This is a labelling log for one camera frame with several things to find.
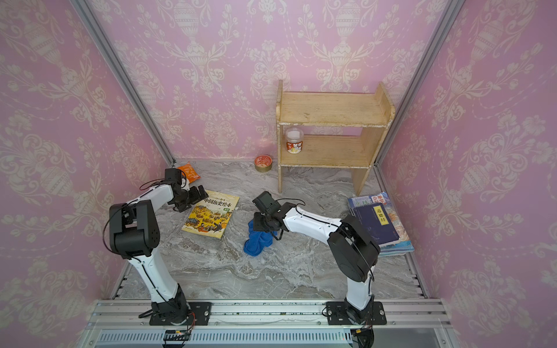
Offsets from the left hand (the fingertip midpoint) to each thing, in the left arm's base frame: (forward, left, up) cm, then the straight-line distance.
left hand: (200, 199), depth 100 cm
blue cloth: (-22, -29, +4) cm, 37 cm away
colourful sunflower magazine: (-22, -87, +2) cm, 89 cm away
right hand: (-15, -28, +4) cm, 32 cm away
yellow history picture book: (-7, -5, -4) cm, 10 cm away
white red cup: (+14, -43, +24) cm, 51 cm away
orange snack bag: (+17, +10, -2) cm, 20 cm away
